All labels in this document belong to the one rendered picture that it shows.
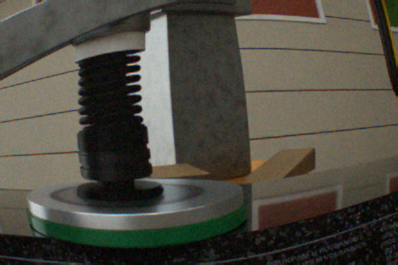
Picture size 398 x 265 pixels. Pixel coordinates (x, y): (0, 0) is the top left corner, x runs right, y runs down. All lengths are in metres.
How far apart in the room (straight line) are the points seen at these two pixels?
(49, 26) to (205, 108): 0.88
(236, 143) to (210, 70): 0.16
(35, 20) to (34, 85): 6.52
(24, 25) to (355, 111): 6.38
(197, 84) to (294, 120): 5.28
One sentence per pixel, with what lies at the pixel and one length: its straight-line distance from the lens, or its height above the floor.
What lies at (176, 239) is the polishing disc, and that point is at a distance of 0.41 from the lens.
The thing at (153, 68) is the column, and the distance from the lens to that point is 1.26.
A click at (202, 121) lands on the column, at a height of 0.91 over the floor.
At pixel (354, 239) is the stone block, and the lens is 0.45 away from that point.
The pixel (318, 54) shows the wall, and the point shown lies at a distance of 6.59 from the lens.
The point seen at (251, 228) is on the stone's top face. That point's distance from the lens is 0.45.
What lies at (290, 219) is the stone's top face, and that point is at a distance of 0.46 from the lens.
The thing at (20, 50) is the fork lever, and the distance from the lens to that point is 0.40.
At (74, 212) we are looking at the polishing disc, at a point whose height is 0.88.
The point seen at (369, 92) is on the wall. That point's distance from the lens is 6.75.
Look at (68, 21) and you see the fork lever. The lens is 0.42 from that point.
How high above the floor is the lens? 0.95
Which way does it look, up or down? 3 degrees down
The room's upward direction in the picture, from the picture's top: 5 degrees counter-clockwise
